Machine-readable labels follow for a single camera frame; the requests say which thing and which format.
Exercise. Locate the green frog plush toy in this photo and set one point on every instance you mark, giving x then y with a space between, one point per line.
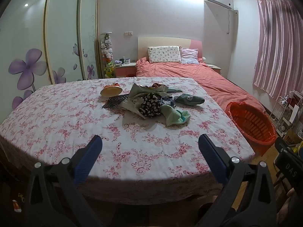
109 69

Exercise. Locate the orange white small packet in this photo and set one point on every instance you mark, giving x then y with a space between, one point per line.
16 206

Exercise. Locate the light green cloth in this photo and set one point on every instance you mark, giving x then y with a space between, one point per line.
171 115

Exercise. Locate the pink striped pillow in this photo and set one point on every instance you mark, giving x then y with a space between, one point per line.
189 55

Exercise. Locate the cardboard box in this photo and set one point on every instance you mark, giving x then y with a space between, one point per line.
290 137

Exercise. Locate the cream bedside table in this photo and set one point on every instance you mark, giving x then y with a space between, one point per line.
215 68

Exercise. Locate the black floral cloth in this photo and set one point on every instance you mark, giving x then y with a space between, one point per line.
150 105

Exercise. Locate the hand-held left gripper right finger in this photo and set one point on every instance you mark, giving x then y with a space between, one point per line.
213 157

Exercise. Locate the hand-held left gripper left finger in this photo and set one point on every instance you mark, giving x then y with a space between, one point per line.
87 157

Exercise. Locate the floral pink white tablecloth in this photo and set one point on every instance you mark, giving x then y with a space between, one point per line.
71 115

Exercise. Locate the white air conditioner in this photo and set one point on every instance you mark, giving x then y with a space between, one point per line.
219 0

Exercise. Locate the bed with salmon duvet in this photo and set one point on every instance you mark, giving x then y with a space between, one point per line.
203 75

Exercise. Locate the floral white pillow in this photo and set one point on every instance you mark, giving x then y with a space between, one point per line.
163 54

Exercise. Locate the pink striped curtain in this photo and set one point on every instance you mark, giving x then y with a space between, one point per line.
277 47

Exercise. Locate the blue tissue pack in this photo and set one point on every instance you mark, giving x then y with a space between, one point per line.
168 101

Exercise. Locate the wardrobe with flower doors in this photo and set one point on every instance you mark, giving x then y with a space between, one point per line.
61 28

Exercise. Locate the person's right forearm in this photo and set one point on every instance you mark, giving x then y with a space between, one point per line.
290 205

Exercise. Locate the pink bedside table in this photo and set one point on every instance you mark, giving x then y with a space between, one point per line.
125 70

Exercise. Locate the tube of plush toys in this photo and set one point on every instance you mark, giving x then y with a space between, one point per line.
107 47

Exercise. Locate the red orange small item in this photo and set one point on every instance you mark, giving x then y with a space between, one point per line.
157 85

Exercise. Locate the red plastic laundry basket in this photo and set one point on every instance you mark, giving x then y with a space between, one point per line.
251 123

